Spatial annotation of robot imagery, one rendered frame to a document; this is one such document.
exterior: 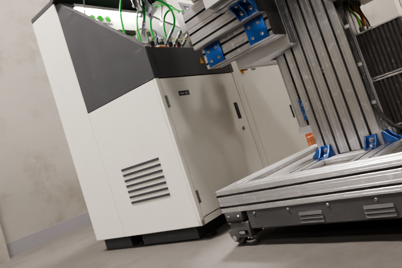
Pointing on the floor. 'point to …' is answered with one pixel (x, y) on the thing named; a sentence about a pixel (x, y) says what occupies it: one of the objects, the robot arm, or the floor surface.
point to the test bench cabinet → (151, 168)
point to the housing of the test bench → (79, 131)
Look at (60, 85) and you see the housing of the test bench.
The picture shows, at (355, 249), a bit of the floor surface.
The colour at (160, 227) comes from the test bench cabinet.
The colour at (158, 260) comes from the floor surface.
